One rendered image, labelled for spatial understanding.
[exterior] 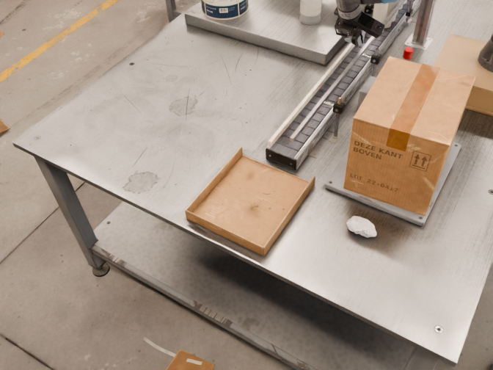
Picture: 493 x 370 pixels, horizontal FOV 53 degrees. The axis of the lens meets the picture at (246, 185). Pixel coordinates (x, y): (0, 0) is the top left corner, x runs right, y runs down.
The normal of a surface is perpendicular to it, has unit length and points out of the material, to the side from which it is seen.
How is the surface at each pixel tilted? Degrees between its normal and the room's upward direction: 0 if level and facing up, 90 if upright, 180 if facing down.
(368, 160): 90
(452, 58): 0
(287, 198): 0
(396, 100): 0
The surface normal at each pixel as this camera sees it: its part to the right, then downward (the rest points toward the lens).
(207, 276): -0.04, -0.68
